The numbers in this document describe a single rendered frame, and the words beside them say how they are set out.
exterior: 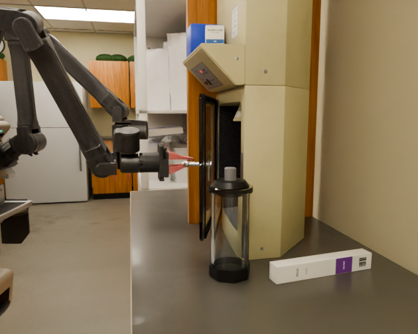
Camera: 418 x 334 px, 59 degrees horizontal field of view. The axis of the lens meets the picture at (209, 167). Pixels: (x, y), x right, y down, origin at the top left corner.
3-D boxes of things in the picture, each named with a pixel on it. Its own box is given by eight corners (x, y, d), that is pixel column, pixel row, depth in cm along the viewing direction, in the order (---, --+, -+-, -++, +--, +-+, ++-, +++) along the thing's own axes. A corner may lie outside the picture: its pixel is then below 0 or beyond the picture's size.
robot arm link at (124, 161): (117, 167, 107) (117, 176, 102) (117, 146, 104) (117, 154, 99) (142, 167, 109) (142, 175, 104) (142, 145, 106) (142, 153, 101)
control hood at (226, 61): (216, 92, 126) (216, 61, 124) (245, 85, 94) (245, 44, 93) (182, 91, 124) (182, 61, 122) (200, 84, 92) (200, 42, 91)
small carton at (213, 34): (222, 52, 104) (223, 29, 103) (223, 48, 99) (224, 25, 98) (205, 52, 104) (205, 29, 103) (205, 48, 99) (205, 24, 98)
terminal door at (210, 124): (215, 213, 130) (215, 98, 125) (202, 242, 101) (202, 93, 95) (213, 213, 131) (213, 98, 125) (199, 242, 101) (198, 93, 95)
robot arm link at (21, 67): (12, 28, 133) (-3, 22, 123) (50, 26, 133) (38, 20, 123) (27, 152, 140) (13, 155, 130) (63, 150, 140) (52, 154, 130)
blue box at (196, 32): (216, 60, 121) (216, 32, 120) (223, 55, 111) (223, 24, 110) (186, 59, 119) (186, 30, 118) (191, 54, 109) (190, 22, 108)
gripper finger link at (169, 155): (194, 151, 104) (161, 152, 103) (194, 176, 105) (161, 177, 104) (190, 149, 111) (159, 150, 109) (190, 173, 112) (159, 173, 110)
